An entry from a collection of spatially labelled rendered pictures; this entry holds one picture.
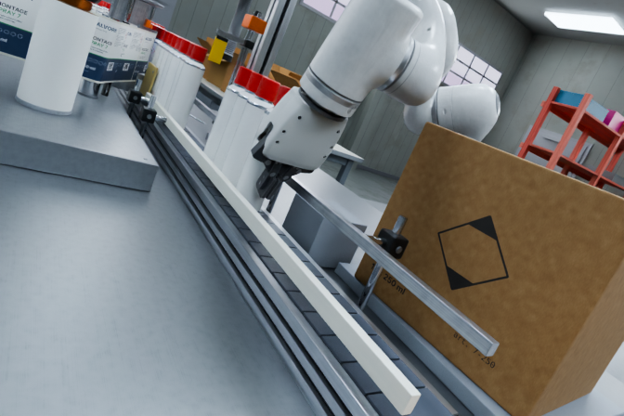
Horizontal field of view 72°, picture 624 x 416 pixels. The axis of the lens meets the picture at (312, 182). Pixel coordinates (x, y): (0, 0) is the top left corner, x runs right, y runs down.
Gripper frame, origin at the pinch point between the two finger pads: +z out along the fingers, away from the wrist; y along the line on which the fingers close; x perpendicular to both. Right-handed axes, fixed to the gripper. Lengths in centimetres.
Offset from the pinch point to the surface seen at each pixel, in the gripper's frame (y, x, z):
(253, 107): 2.0, -12.4, -5.1
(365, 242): -3.2, 18.4, -8.2
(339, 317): 4.4, 27.5, -6.6
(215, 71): -107, -307, 117
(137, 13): 9, -85, 14
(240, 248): 5.5, 10.5, 3.7
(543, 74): -857, -564, -42
